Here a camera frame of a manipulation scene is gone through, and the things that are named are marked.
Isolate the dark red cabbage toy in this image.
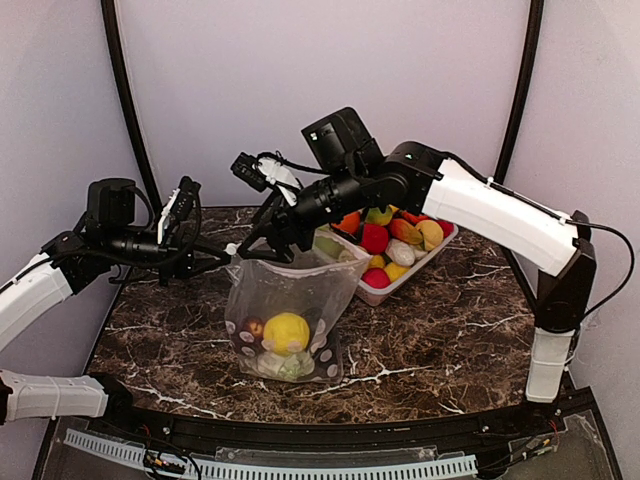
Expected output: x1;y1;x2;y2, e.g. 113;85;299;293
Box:
233;316;265;356

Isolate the clear dotted zip top bag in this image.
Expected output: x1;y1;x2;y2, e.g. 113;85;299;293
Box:
224;238;370;384

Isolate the yellow lemon toy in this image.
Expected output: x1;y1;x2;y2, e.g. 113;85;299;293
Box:
262;312;310;356

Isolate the white cauliflower toy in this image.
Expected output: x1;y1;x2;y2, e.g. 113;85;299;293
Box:
256;351;315;382

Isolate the dark purple eggplant toy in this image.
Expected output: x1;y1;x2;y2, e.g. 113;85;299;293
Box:
302;307;337;375

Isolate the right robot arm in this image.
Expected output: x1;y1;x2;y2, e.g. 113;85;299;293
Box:
231;107;597;403

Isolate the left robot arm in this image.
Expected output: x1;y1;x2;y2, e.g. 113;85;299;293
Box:
1;176;237;423

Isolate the green chayote toy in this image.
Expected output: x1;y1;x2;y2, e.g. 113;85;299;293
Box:
314;235;344;259

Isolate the orange fruit toy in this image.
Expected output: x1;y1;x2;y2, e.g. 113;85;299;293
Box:
331;211;361;236

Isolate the green yellow mango toy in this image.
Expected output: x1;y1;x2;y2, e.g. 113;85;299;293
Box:
365;206;394;226

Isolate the red apple toy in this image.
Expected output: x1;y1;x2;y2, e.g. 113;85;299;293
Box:
360;223;390;255

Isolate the small red fruit toy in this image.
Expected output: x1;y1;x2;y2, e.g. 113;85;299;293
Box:
361;268;391;289

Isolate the red yellow mango toy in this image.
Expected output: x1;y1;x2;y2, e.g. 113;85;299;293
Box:
388;218;423;245

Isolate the white garlic toy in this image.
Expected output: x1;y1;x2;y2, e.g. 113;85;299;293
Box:
385;238;416;267

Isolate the small yellow fruit toy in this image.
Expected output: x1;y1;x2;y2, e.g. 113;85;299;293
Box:
384;262;411;283

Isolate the yellow bun toy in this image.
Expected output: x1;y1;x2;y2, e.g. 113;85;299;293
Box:
415;220;444;251

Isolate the red pepper toy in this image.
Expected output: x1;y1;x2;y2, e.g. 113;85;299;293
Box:
437;220;454;238

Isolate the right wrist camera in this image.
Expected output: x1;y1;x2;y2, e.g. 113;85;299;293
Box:
231;152;303;206

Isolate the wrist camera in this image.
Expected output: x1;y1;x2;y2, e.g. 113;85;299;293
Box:
231;152;303;206
156;176;201;246

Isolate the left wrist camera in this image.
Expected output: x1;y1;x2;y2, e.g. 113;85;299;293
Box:
156;176;201;246

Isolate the white slotted cable duct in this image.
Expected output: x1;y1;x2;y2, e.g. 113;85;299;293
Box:
64;429;479;480

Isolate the right black frame post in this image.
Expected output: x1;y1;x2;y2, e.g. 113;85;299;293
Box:
494;0;545;183

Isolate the black frame post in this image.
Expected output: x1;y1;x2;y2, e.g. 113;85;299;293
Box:
494;0;545;183
100;0;161;210

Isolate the left black frame post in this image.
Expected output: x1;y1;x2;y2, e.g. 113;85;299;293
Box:
100;0;161;210

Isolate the black curved front rail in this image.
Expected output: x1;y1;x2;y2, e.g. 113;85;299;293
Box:
89;402;562;453

